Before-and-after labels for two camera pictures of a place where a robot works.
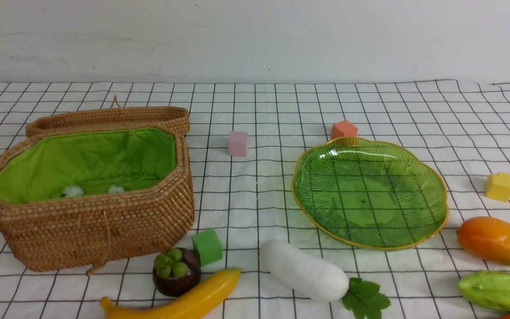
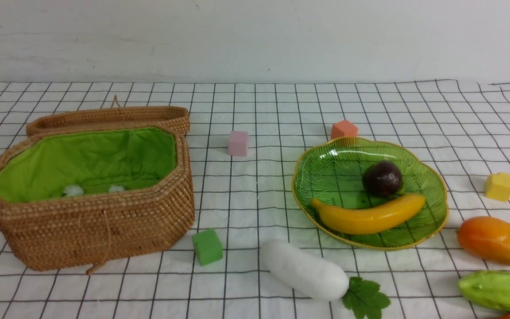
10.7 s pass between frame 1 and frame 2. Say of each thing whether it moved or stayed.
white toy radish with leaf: stayed
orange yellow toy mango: stayed
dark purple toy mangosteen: moved
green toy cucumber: stayed
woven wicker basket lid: stayed
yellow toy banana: moved
